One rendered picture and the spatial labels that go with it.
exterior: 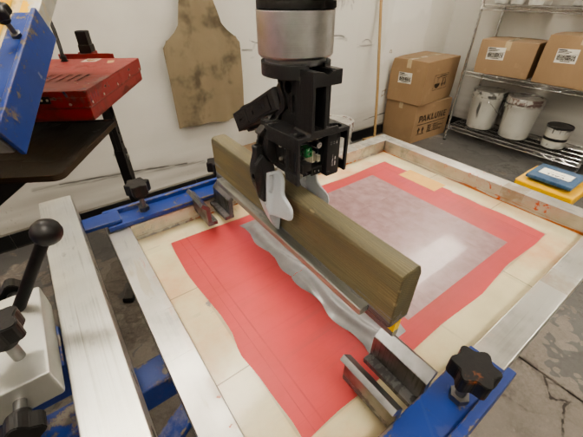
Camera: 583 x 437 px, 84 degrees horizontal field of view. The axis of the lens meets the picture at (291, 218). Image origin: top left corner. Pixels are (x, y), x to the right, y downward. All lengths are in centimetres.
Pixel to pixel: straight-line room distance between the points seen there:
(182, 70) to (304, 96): 210
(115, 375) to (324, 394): 23
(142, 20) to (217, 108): 67
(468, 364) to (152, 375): 39
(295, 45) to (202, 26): 214
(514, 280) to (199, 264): 53
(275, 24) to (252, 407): 40
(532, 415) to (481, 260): 114
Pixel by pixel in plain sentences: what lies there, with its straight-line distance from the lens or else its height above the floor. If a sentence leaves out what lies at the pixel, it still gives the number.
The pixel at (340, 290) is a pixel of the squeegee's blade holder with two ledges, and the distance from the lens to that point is 38.
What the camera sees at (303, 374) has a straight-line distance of 45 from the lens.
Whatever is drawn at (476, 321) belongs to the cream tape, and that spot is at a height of 95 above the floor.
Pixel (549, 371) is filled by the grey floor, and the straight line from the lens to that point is 191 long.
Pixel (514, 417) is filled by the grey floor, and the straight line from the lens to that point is 170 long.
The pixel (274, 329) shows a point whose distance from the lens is 49.
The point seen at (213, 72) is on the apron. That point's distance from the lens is 249.
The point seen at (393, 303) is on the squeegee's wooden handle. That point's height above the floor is 110.
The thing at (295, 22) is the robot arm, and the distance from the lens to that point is 32.
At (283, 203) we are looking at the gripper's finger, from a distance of 39.
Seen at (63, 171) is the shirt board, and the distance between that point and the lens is 107.
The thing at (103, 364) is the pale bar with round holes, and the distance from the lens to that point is 40.
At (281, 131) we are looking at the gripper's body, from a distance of 35.
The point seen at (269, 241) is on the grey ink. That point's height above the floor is 96.
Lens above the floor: 135
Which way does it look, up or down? 35 degrees down
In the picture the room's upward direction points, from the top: straight up
